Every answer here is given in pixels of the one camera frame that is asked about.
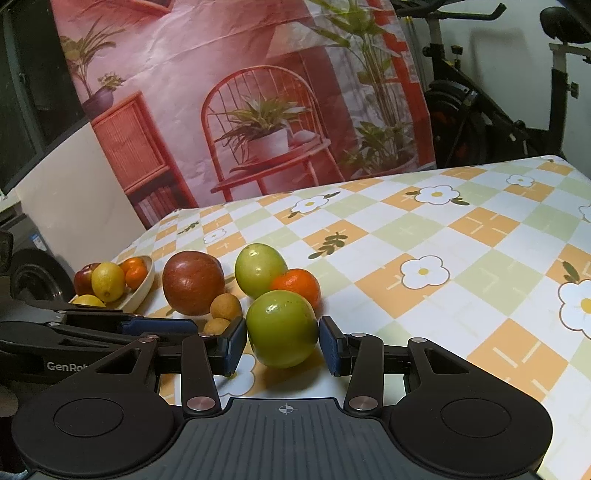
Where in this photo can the beige round plate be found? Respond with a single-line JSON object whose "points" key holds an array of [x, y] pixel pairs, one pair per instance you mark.
{"points": [[141, 290]]}

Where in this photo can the green apple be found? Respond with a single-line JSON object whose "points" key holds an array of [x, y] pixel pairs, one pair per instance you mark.
{"points": [[258, 270], [281, 328]]}

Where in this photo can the dark glass window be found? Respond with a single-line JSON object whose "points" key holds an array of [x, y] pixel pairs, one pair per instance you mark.
{"points": [[32, 83]]}

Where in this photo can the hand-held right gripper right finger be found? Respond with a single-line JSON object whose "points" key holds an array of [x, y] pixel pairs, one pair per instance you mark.
{"points": [[328, 345]]}

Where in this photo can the small brown longan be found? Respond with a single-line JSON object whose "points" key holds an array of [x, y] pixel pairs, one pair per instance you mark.
{"points": [[216, 326], [225, 305]]}

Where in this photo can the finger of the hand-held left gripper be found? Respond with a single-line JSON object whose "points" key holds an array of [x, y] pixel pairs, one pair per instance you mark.
{"points": [[157, 326]]}

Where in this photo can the red apple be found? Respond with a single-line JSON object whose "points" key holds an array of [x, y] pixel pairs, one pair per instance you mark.
{"points": [[193, 282], [83, 279]]}

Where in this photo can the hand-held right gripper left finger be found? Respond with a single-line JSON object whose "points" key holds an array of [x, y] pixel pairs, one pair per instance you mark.
{"points": [[238, 342]]}

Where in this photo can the black exercise bike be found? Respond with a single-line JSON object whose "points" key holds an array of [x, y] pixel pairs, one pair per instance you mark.
{"points": [[471, 115]]}

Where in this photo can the yellow lemon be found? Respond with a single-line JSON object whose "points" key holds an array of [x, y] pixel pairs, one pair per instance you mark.
{"points": [[87, 301], [108, 281]]}

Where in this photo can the pink printed backdrop cloth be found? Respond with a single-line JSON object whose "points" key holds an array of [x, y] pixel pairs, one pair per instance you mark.
{"points": [[231, 92]]}

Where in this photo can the checkered flower tablecloth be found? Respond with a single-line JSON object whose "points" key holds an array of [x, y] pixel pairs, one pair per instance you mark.
{"points": [[415, 240]]}

